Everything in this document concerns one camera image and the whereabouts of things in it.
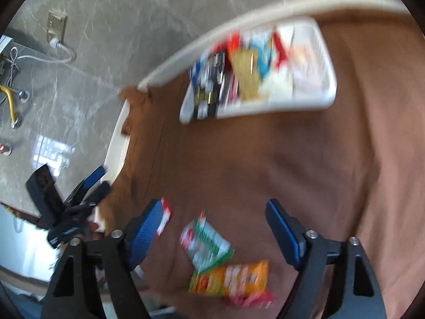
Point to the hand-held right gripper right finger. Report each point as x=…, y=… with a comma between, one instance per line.
x=282, y=229

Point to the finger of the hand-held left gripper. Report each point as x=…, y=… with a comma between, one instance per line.
x=99, y=192
x=93, y=177

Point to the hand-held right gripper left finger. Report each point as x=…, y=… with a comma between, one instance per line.
x=146, y=232

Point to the green and red snack packet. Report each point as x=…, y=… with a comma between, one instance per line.
x=206, y=242

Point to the black snack packet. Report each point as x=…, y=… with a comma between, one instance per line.
x=207, y=86

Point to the white plastic tray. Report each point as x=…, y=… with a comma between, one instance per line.
x=308, y=83

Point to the gold snack packet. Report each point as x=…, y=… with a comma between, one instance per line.
x=247, y=73

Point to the light blue snack packet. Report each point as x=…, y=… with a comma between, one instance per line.
x=264, y=56

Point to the small red and white packet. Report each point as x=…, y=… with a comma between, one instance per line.
x=166, y=216

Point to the orange snack packet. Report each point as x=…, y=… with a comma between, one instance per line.
x=232, y=277

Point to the brown cloth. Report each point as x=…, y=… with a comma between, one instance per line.
x=265, y=156

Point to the yellow pipe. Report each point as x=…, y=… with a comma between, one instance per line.
x=11, y=106

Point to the metal pipe flange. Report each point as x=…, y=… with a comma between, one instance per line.
x=23, y=95

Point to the white round table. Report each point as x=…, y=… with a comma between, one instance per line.
x=166, y=69

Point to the white crumpled snack packet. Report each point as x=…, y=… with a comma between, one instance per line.
x=277, y=86

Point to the white and red snack packet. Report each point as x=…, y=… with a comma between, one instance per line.
x=280, y=53

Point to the dark wooden rail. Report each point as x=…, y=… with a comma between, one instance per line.
x=20, y=214

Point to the wall power outlet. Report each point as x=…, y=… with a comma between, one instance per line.
x=54, y=23

